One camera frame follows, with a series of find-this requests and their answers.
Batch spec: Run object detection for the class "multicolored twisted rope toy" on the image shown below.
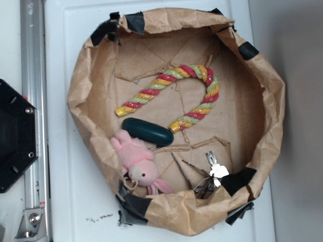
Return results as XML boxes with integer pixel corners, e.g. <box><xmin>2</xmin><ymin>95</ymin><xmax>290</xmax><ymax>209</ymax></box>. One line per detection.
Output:
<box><xmin>115</xmin><ymin>65</ymin><xmax>220</xmax><ymax>133</ymax></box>

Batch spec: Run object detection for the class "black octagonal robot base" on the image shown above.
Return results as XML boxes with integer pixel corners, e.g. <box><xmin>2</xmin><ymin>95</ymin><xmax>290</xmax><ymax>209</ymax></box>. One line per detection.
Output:
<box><xmin>0</xmin><ymin>79</ymin><xmax>37</xmax><ymax>194</ymax></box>

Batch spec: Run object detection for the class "brown paper bag bin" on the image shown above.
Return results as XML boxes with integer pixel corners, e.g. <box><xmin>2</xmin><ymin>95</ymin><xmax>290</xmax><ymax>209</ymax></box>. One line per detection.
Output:
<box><xmin>68</xmin><ymin>8</ymin><xmax>285</xmax><ymax>235</ymax></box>

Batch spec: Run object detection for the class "dark green oval handle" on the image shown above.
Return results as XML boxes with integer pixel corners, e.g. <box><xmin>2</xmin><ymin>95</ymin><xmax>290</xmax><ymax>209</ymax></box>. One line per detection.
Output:
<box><xmin>121</xmin><ymin>117</ymin><xmax>174</xmax><ymax>147</ymax></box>

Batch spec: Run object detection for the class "metal corner bracket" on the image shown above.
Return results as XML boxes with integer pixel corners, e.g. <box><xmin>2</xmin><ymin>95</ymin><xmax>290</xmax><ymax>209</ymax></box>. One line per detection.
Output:
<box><xmin>14</xmin><ymin>208</ymin><xmax>47</xmax><ymax>241</ymax></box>

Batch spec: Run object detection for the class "aluminum extrusion rail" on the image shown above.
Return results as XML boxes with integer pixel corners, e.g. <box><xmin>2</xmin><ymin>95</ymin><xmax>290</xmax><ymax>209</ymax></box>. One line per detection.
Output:
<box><xmin>20</xmin><ymin>1</ymin><xmax>52</xmax><ymax>241</ymax></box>

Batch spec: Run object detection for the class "pink plush bunny toy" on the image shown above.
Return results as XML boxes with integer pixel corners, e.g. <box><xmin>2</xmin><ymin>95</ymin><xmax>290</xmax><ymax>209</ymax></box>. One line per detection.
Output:
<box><xmin>111</xmin><ymin>130</ymin><xmax>175</xmax><ymax>195</ymax></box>

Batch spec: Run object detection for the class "silver key bunch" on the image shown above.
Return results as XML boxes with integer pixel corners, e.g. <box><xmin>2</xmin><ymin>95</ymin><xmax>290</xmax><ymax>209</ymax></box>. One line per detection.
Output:
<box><xmin>171</xmin><ymin>151</ymin><xmax>229</xmax><ymax>199</ymax></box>

